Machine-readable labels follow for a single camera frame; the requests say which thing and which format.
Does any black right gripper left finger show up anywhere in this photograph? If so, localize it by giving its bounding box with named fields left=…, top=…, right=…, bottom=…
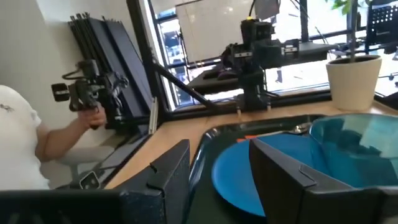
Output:
left=0, top=139, right=191, bottom=224

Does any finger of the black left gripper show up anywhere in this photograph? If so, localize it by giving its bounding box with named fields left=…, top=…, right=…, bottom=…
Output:
left=221, top=43, right=253, bottom=73
left=280, top=38, right=300, bottom=57

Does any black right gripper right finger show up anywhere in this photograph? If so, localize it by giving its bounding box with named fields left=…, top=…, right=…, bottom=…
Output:
left=248, top=138, right=398, bottom=224

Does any blue plate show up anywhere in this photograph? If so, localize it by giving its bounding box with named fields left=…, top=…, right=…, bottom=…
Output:
left=211, top=133, right=331, bottom=218

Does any metal spoon orange handle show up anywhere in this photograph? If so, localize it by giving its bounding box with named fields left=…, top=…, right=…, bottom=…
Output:
left=236, top=121, right=312, bottom=144

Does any blue bowl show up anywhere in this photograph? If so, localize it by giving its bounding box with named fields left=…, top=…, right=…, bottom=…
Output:
left=308, top=113, right=398, bottom=189

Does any dark green plastic tray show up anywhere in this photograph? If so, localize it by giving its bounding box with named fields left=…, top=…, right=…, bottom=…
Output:
left=183, top=114, right=398, bottom=224

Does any dark monitor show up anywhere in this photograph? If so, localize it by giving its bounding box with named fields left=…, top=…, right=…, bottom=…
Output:
left=254, top=0, right=281, bottom=21

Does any white plant pot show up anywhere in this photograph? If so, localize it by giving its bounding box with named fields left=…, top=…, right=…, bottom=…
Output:
left=325, top=54, right=383, bottom=111

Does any black perforated panel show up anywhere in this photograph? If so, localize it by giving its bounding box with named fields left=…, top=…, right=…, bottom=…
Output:
left=366, top=0, right=398, bottom=54

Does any black panel stack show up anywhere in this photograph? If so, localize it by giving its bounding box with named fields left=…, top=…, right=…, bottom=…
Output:
left=68, top=12, right=155, bottom=126

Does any person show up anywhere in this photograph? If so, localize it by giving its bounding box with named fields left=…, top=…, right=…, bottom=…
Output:
left=0, top=84, right=108, bottom=191

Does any black frame rail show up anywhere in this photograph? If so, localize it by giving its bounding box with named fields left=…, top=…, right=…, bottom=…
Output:
left=374, top=91, right=398, bottom=110
left=160, top=89, right=332, bottom=122

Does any black diagonal frame brace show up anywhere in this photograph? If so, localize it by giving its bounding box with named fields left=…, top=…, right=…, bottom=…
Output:
left=151, top=58, right=219, bottom=113

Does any white metal bracket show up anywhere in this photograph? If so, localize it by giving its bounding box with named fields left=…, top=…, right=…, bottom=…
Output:
left=147, top=96, right=160, bottom=135

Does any small black camera box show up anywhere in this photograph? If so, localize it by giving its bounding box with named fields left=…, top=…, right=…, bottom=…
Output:
left=78, top=170, right=101, bottom=190

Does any black frame post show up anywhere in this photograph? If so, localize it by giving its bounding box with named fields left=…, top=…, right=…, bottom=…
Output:
left=126, top=0, right=171, bottom=123

